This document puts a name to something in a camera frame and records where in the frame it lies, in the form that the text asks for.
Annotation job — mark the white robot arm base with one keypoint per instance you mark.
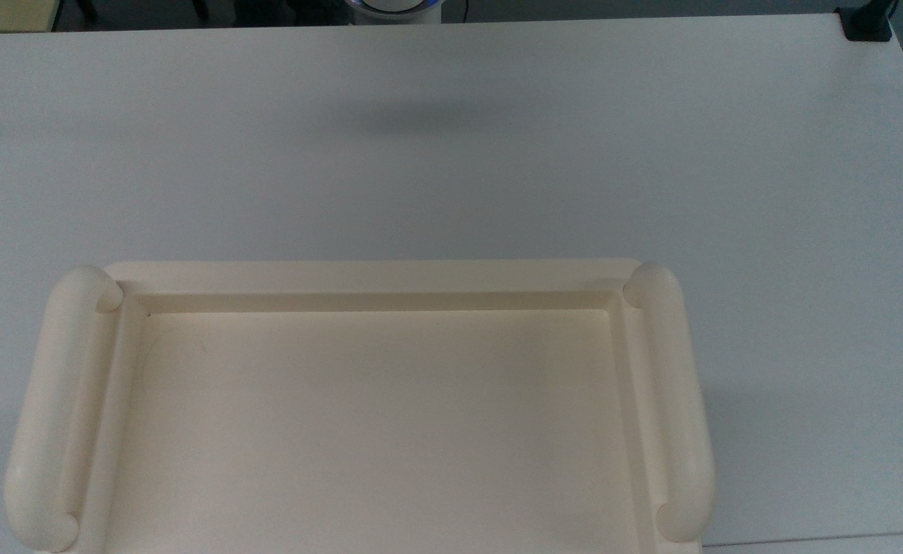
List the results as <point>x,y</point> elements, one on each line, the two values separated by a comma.
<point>394,9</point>

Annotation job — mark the yellow wooden furniture piece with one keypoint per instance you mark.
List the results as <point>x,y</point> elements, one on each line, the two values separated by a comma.
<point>5,14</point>

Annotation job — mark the black table clamp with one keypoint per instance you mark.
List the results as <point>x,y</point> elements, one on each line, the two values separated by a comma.
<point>867,21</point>

